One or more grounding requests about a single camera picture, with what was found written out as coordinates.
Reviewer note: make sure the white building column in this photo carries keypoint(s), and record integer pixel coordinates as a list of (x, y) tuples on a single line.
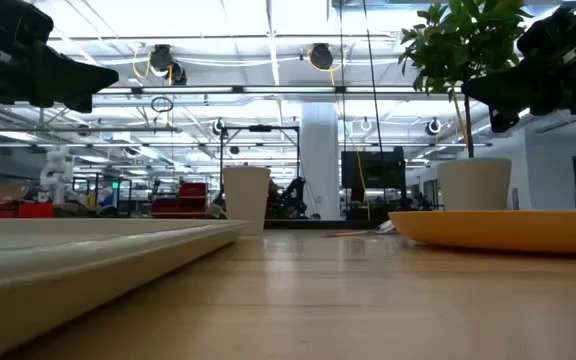
[(320, 160)]

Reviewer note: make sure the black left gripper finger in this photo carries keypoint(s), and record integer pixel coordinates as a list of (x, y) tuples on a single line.
[(82, 102), (73, 77)]

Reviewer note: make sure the white paper cup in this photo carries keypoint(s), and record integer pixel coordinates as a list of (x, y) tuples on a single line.
[(246, 200)]

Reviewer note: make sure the black frame rig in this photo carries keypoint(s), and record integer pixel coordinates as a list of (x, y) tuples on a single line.
[(221, 150)]

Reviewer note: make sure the white plant pot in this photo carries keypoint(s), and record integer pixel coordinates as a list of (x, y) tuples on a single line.
[(474, 185)]

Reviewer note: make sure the red bin rack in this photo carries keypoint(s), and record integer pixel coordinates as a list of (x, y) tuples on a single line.
[(183, 197)]

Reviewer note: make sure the red crate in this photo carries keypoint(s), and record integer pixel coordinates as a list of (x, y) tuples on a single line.
[(23, 210)]

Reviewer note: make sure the orange plastic plate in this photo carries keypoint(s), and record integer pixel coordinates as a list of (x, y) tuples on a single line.
[(508, 232)]

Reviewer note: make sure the black overhead rail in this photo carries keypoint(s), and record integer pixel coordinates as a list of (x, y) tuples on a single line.
[(288, 89)]

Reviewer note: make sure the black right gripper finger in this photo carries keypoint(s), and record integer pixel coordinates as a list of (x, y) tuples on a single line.
[(503, 121), (523, 87)]

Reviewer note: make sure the black cabinet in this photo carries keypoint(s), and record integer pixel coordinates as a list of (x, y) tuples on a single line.
[(373, 170)]

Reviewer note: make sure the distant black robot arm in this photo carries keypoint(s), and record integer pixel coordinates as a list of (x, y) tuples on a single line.
[(292, 197)]

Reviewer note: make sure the white robot figure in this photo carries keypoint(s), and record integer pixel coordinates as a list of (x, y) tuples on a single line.
[(56, 172)]

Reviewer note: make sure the beige plastic tray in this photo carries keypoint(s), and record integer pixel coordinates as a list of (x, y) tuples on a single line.
[(43, 300)]

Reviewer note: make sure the green potted plant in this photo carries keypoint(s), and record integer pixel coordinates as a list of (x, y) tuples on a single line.
[(448, 50)]

